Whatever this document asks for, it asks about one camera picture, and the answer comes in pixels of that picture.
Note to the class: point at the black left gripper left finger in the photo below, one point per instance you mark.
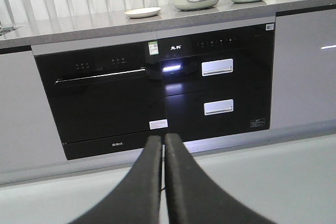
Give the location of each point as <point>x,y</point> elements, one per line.
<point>135,199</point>

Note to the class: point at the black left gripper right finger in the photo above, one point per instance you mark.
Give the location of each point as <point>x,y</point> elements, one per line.
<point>193,197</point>

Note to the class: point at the black built-in dishwasher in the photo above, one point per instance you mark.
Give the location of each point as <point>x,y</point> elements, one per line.
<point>106,99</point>

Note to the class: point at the black disinfection cabinet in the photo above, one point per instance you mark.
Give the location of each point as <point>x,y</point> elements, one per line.
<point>249,85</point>

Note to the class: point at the grey cabinet door left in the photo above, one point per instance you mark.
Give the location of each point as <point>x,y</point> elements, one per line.
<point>29,137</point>

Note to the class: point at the grey cabinet door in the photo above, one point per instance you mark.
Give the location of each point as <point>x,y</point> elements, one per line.
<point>29,137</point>
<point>303,84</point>

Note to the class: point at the grey cabinet door right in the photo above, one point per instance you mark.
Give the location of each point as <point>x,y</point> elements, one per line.
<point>303,84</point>

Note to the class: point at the green energy label sticker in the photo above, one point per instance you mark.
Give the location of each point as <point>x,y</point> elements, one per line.
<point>153,48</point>

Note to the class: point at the cream white plate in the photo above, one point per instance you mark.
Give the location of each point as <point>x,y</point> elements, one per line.
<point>143,12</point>

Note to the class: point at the grey stone countertop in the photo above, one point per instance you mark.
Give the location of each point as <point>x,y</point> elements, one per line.
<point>117,23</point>

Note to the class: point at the lower silver drawer handle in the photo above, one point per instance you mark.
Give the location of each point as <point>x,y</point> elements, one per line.
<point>218,107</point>

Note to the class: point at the silver drawer handle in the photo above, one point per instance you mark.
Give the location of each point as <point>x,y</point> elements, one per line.
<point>217,67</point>
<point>218,107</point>

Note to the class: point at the upper silver drawer handle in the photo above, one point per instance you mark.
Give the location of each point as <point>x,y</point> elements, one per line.
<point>217,67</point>

